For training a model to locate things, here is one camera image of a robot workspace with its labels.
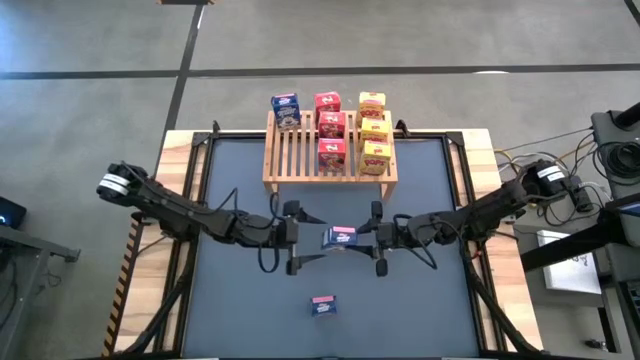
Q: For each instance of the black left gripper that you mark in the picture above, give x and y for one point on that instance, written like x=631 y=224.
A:
x=286 y=234

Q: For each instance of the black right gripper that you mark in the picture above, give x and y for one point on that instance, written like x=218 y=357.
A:
x=392 y=235

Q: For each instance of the blue Frosted Flakes cereal box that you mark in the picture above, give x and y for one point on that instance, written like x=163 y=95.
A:
x=340 y=237
x=286 y=112
x=323 y=305

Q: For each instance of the yellow Corn Pops cereal box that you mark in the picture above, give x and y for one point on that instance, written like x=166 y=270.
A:
x=375 y=131
x=372 y=102
x=375 y=159

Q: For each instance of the red Froot Loops cereal box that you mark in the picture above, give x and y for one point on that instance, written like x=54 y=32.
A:
x=331 y=125
x=327 y=101
x=331 y=155

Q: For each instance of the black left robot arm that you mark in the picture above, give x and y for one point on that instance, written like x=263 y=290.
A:
x=175 y=212

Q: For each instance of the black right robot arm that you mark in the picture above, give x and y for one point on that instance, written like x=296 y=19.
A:
x=480 y=212

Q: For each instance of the wooden slatted shelf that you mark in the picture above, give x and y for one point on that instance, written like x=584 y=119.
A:
x=290 y=177

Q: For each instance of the striped hazard edge strip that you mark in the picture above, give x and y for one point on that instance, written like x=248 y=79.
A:
x=122 y=295

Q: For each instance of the black stand beam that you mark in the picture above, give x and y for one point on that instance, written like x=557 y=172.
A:
x=570 y=245

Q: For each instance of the white board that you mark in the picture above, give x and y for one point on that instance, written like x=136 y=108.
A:
x=570 y=275

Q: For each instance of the black power strip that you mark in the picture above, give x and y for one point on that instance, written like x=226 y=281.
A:
x=583 y=197

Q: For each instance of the small black floor object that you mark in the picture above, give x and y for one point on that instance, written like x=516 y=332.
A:
x=595 y=344

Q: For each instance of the grey equipment cart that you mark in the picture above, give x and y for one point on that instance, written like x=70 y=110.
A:
x=607 y=130

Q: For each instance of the grey metal stand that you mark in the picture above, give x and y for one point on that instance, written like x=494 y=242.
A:
x=30 y=242

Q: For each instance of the black device with blue light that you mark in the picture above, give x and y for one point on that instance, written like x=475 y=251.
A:
x=10 y=212

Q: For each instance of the black aluminium table frame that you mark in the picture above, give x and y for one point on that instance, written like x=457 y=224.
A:
x=455 y=137

